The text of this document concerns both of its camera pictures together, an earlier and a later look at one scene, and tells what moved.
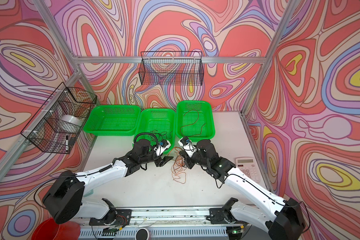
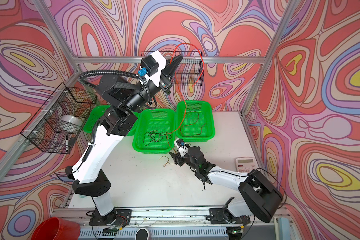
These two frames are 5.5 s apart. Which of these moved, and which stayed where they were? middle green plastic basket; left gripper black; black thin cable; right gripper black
Moved: left gripper black
Stayed: right gripper black; black thin cable; middle green plastic basket
